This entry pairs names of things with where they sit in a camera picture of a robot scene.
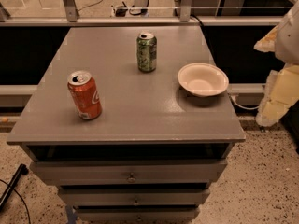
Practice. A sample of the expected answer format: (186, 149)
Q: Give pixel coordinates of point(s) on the red coke can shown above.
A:
(83, 90)

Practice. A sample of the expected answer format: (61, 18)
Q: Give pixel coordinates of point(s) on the white paper bowl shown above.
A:
(203, 79)

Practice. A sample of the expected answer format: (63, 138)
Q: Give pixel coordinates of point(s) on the grey drawer cabinet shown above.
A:
(145, 117)

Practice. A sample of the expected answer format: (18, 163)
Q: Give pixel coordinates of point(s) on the top grey drawer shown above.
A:
(72, 173)

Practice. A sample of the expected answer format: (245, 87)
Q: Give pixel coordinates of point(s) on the bottom grey drawer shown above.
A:
(137, 214)

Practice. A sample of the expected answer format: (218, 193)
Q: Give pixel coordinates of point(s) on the metal rail frame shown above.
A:
(71, 13)

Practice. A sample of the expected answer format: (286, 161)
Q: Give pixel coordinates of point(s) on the middle grey drawer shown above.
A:
(133, 197)

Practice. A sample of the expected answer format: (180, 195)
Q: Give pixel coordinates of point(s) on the grey drawer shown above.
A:
(137, 214)
(133, 197)
(72, 173)

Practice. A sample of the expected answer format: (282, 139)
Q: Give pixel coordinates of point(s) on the black rod on floor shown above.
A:
(11, 185)

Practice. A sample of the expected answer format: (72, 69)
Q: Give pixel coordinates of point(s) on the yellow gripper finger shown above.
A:
(280, 94)
(267, 43)

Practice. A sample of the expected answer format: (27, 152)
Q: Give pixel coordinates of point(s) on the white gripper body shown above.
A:
(289, 39)

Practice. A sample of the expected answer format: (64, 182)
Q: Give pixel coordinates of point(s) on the green soda can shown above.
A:
(146, 52)

